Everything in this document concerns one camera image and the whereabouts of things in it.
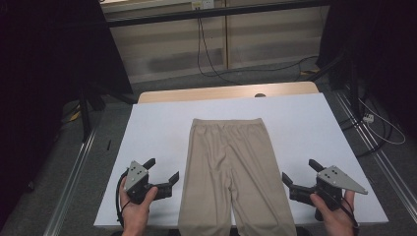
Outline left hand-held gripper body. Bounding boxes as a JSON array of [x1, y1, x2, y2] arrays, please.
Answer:
[[123, 159, 155, 206]]

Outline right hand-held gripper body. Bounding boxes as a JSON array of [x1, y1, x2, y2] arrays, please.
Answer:
[[314, 165, 369, 211]]

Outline beige pants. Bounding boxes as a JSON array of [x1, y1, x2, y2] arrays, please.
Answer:
[[177, 117, 298, 236]]

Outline person's left hand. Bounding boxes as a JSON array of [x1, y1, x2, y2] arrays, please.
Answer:
[[119, 178, 159, 236]]

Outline person's right hand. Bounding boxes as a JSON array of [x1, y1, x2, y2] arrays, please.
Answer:
[[309, 191, 357, 236]]

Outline white table cover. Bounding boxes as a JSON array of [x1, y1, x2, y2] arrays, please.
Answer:
[[93, 92, 389, 229]]

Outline black metal stand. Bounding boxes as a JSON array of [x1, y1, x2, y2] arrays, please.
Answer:
[[307, 48, 362, 116], [76, 80, 140, 145]]

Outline black curtain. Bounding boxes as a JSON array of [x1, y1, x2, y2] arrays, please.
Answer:
[[0, 0, 135, 228], [315, 0, 417, 141]]

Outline black horizontal metal bar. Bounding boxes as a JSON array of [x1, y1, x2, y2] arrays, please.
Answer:
[[103, 0, 330, 30]]

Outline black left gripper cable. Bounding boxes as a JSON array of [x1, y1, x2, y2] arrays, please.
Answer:
[[114, 169, 132, 228]]

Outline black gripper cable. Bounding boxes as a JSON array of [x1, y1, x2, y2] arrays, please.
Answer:
[[340, 196, 360, 230], [114, 169, 132, 228]]

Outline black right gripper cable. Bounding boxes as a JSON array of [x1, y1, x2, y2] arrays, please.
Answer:
[[340, 196, 360, 230]]

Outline metal floor rail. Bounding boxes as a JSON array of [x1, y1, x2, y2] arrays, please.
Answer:
[[333, 90, 417, 215], [41, 126, 100, 236]]

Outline black floor cables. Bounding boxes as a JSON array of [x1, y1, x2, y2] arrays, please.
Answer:
[[338, 92, 395, 159]]

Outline white cable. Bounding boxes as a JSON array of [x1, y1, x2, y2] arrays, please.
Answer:
[[357, 97, 407, 147]]

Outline black hanging cables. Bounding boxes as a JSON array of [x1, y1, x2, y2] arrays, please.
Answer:
[[196, 16, 320, 87]]

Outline white wall socket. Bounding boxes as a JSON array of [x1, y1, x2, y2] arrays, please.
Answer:
[[191, 0, 216, 11]]

